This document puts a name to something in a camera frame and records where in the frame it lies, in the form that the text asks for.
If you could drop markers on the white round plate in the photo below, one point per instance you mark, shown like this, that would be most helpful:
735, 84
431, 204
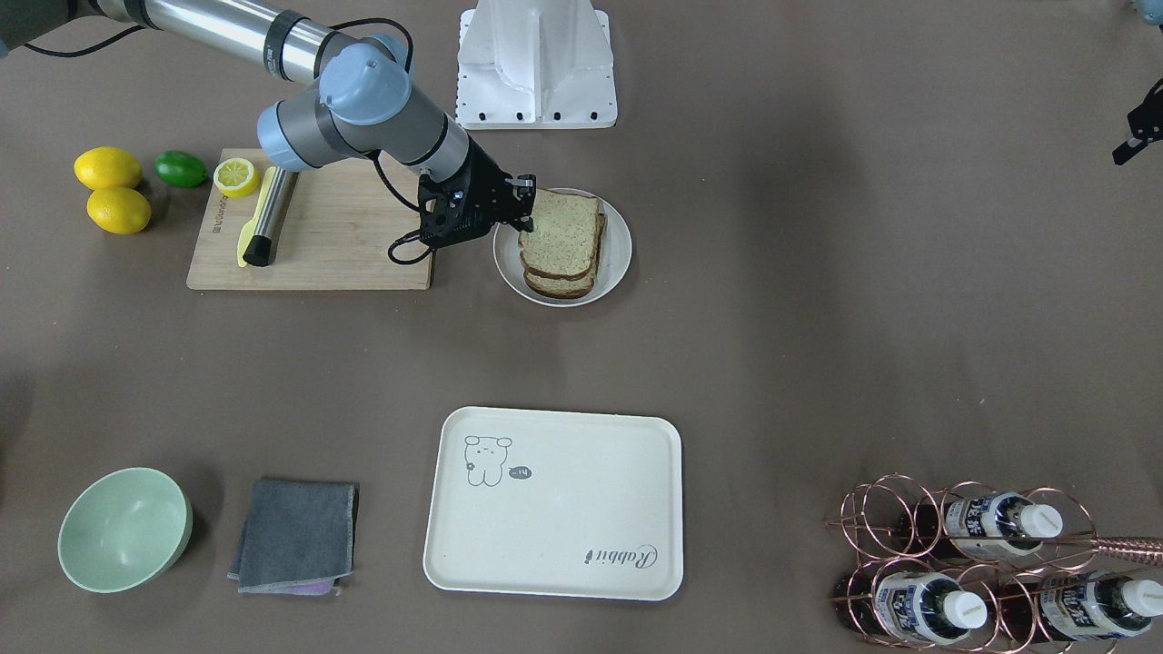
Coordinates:
616, 254

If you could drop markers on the green lime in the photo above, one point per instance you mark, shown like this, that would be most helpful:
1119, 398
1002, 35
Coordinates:
180, 169

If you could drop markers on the plain bread slice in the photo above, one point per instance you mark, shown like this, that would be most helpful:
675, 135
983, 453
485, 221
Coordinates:
566, 236

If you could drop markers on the tea bottle white cap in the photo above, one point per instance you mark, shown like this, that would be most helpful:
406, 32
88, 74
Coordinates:
1001, 526

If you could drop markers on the copper wire bottle rack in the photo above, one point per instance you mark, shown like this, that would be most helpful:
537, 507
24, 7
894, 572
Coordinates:
869, 513

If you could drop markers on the grey folded cloth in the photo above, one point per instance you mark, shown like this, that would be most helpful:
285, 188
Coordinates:
298, 538

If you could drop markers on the yellow lemon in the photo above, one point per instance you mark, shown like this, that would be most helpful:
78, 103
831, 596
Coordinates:
118, 210
108, 167

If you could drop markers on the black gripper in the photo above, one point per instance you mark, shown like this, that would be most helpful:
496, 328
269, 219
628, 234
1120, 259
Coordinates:
492, 184

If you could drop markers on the green bowl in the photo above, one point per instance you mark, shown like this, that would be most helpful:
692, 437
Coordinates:
124, 530

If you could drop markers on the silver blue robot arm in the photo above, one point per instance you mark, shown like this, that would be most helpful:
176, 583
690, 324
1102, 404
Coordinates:
358, 101

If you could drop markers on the second robot arm gripper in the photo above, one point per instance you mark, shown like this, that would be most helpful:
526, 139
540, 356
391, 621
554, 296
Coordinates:
1144, 126

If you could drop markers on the wooden cutting board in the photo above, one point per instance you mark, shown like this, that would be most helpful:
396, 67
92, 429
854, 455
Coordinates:
338, 228

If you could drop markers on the cream rabbit tray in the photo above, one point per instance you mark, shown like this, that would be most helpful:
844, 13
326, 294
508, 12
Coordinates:
565, 504

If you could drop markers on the bread slice with egg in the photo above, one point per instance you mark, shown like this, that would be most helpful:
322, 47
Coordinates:
568, 289

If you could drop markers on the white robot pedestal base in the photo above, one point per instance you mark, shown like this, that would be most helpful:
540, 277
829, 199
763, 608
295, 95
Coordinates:
535, 65

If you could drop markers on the half lemon slice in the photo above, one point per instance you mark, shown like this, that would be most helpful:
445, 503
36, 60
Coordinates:
236, 177

